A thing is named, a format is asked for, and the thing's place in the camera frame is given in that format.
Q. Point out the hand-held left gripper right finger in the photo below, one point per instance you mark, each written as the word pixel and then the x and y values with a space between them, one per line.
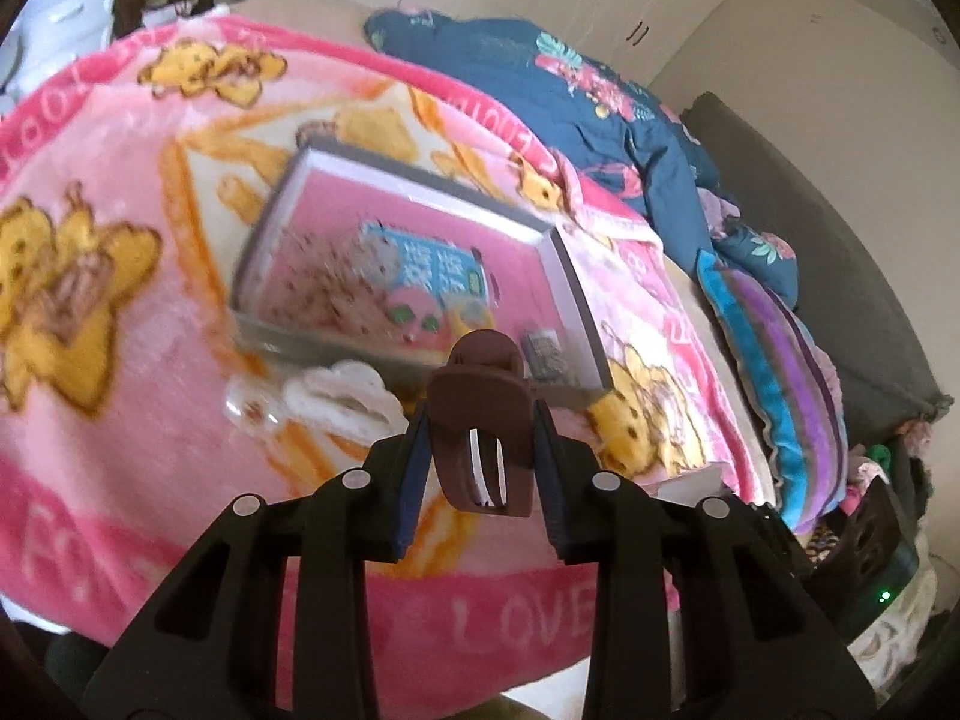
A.
pixel 553 484

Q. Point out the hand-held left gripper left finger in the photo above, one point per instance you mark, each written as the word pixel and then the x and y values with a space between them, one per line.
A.
pixel 409 484

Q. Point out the brown hair claw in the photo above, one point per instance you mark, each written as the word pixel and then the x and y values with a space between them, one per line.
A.
pixel 480 405

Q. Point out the small clear packet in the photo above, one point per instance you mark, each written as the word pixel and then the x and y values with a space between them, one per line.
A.
pixel 546 356

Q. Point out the grey box with pink inside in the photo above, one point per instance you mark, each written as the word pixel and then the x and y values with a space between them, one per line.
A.
pixel 420 240

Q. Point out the white flower hair claw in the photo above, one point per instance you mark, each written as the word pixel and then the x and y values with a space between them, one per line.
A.
pixel 337 397

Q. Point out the clear white plastic case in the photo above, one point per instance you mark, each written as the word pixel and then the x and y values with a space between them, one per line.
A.
pixel 686 486

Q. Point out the clear plastic hair clip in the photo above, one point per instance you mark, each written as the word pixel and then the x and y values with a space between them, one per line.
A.
pixel 251 405

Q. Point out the striped purple blue pillow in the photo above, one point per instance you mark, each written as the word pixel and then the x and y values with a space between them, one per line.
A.
pixel 780 390

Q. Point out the pink printed bear blanket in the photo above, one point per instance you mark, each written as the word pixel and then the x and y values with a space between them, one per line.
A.
pixel 165 360

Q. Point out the grey upholstered headboard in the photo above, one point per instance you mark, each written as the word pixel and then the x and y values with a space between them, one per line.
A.
pixel 825 240

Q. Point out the blue floral quilt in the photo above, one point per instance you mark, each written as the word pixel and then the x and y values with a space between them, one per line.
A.
pixel 570 112

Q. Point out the white chest of drawers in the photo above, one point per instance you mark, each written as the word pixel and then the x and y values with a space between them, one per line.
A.
pixel 52 7

